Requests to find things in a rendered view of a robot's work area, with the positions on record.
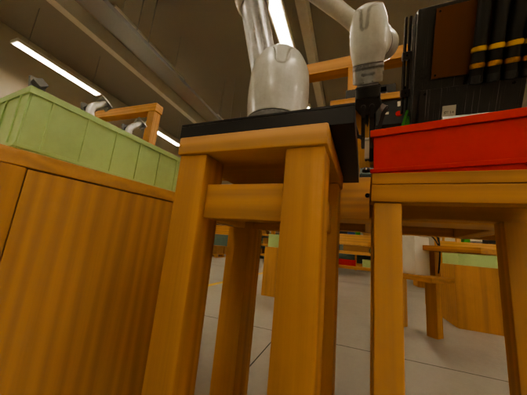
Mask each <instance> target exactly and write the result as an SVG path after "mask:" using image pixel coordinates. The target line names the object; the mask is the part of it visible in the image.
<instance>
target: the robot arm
mask: <svg viewBox="0 0 527 395"><path fill-rule="evenodd" d="M308 1H309V2H310V3H312V4H313V5H315V6H316V7H318V8H319V9H320V10H321V11H323V12H324V13H326V14H327V15H329V16H331V17H332V18H333V19H334V20H336V21H337V22H338V23H340V24H341V25H342V26H343V27H345V28H346V29H347V30H348V31H349V32H350V53H351V60H352V65H353V69H352V71H353V85H356V86H357V88H356V89H355V110H356V111H357V112H358V113H359V114H360V115H361V116H362V129H361V135H360V134H359V132H358V127H357V138H358V139H360V140H361V148H362V149H365V159H369V148H373V140H372V138H370V131H371V130H373V119H374V114H375V113H376V112H377V110H378V109H379V107H381V108H380V110H381V114H380V119H379V121H378V125H377V128H376V129H381V127H382V124H383V120H384V116H385V114H386V113H387V111H388V109H389V106H388V105H385V104H383V103H382V100H381V98H380V89H381V84H379V82H382V81H383V70H384V62H385V61H387V60H389V59H390V58H391V57H392V56H393V55H394V53H395V52H396V50H397V48H398V43H399V37H398V33H397V32H396V31H395V30H394V29H393V28H392V27H391V25H390V24H389V23H388V16H387V10H386V8H385V6H384V4H383V3H382V2H369V3H366V4H364V5H362V6H360V7H359V8H358V9H356V10H354V9H352V8H351V7H350V6H349V5H348V4H347V3H346V2H344V1H343V0H308ZM234 2H235V5H236V7H237V9H238V12H239V14H240V15H241V16H242V19H243V24H244V29H245V38H246V43H247V48H248V53H249V62H250V67H251V71H252V73H251V78H250V83H249V94H248V104H247V117H248V116H254V115H261V114H272V113H278V112H284V111H295V110H302V109H307V107H308V98H309V71H308V68H307V64H306V62H305V60H304V58H303V56H302V54H301V53H300V51H299V50H297V49H295V48H294V47H292V46H291V45H287V44H276V45H274V41H273V37H272V33H271V25H270V21H269V16H268V12H267V11H268V9H269V5H270V0H234ZM366 115H369V137H368V138H365V116H366Z"/></svg>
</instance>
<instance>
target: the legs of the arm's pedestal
mask: <svg viewBox="0 0 527 395"><path fill-rule="evenodd" d="M329 166H330V160H329V156H328V154H327V151H326V149H325V147H324V146H320V147H298V148H288V149H286V152H285V172H284V182H283V183H268V184H221V183H222V177H223V170H224V165H223V164H221V163H220V162H218V161H217V160H215V159H214V158H212V157H210V156H209V155H207V154H199V155H188V156H181V159H180V167H179V172H178V177H177V182H176V191H175V196H174V201H173V210H172V215H171V220H170V224H169V233H168V238H167V243H166V248H165V257H164V262H163V267H162V275H161V280H160V285H159V290H158V299H157V304H156V309H155V314H154V323H153V328H152V333H151V341H150V346H149V351H148V356H147V365H146V370H145V375H144V384H143V389H142V393H141V395H194V388H195V383H196V376H197V370H198V359H199V352H200V346H201V340H202V328H203V322H204V316H205V305H206V298H207V291H208V286H209V274H210V267H211V262H212V255H213V244H214V237H215V231H216V224H220V225H224V226H229V233H228V239H227V252H226V259H225V266H224V278H223V285H222V292H221V299H220V311H219V318H218V325H217V332H216V344H215V351H214V358H213V370H212V377H211V384H210V391H209V395H246V394H244V384H245V368H246V360H247V351H248V343H249V327H250V318H251V310H252V301H253V285H254V277H255V269H256V253H257V245H258V236H259V230H268V231H280V232H279V243H278V261H277V272H276V282H275V292H274V312H273V321H272V332H271V351H270V361H269V372H268V382H267V395H334V394H335V369H336V319H337V293H338V268H339V243H340V192H341V190H340V186H339V184H338V183H329Z"/></svg>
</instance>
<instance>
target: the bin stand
mask: <svg viewBox="0 0 527 395"><path fill-rule="evenodd" d="M369 218H370V219H371V285H370V395H405V342H404V300H403V258H402V220H416V221H435V222H455V223H494V229H495V237H496V254H497V262H498V271H499V279H500V296H501V305H502V314H503V330H504V338H505V347H506V356H507V372H508V381H509V390H510V395H527V169H518V170H488V171H458V172H399V173H373V174H372V175H371V183H370V193H369Z"/></svg>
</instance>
